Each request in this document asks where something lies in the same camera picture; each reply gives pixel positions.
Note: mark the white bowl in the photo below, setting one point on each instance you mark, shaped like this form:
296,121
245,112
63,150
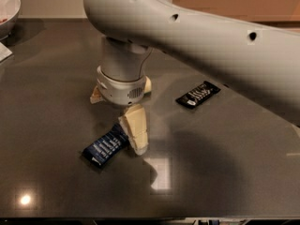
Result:
9,13

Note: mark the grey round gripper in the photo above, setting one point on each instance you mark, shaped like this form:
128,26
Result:
120,91

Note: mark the black rxbar wrapper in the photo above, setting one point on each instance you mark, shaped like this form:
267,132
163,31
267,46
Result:
198,95

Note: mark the yellow wavy sponge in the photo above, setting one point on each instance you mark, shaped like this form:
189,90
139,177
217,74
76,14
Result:
148,85

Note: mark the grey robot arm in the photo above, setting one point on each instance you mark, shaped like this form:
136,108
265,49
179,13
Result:
260,62

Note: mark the blue rxbar blueberry wrapper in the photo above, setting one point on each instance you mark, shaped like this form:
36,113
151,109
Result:
103,149

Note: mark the white paper sheet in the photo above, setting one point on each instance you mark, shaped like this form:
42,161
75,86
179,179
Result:
4,52

